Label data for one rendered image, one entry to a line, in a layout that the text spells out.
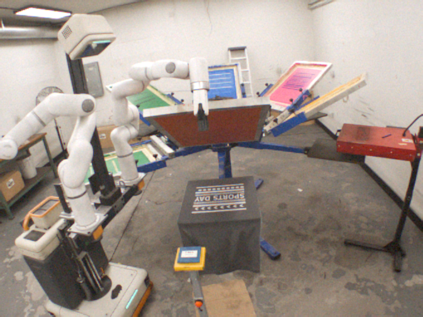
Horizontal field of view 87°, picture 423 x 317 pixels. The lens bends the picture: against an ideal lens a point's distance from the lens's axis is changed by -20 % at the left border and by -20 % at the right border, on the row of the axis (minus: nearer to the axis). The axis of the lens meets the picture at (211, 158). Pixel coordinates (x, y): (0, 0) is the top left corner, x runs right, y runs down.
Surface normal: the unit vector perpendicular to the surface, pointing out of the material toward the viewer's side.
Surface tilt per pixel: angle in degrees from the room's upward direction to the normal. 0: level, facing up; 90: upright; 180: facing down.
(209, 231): 92
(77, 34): 90
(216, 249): 92
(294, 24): 90
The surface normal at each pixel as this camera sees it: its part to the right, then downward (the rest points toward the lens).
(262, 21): -0.05, 0.40
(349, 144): -0.53, 0.40
